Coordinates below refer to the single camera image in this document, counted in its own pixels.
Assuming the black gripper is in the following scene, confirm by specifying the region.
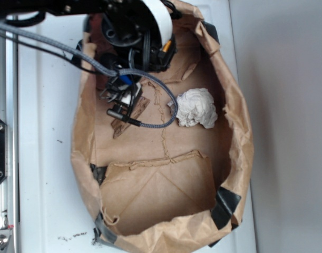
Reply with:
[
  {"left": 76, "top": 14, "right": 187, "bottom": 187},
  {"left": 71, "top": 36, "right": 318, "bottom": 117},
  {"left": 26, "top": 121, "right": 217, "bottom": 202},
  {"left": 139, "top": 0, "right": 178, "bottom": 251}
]
[{"left": 99, "top": 34, "right": 177, "bottom": 76}]

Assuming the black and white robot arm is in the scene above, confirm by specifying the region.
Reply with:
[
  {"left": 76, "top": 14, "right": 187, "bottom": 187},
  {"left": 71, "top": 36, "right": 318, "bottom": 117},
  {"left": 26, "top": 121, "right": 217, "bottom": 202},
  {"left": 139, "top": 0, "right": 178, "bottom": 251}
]
[{"left": 0, "top": 1, "right": 182, "bottom": 72}]

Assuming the crumpled white paper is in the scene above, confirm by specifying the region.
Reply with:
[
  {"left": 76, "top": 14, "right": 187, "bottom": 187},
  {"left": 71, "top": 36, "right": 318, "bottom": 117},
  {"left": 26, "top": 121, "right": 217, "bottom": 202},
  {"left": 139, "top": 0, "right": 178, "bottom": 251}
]
[{"left": 176, "top": 88, "right": 218, "bottom": 129}]

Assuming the flat piece of wood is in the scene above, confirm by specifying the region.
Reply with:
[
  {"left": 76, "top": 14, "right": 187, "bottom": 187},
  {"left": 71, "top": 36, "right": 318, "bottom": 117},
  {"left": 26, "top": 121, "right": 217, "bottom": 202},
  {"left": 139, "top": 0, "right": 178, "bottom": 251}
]
[{"left": 110, "top": 95, "right": 151, "bottom": 140}]

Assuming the brown paper bag tray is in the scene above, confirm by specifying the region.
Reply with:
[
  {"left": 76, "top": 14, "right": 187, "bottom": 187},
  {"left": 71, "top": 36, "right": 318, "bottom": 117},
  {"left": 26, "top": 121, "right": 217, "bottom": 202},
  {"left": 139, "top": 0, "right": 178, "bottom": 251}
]
[{"left": 71, "top": 1, "right": 254, "bottom": 252}]

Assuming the grey braided cable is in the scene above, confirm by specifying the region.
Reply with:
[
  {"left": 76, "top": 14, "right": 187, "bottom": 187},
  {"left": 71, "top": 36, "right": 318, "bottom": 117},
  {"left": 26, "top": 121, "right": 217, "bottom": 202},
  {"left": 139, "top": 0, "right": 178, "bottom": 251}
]
[{"left": 0, "top": 20, "right": 179, "bottom": 129}]

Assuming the aluminium frame rail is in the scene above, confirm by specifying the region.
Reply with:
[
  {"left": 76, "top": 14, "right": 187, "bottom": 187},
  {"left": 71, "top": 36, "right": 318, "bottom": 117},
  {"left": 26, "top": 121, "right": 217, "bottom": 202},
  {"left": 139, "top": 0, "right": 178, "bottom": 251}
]
[{"left": 0, "top": 30, "right": 20, "bottom": 252}]

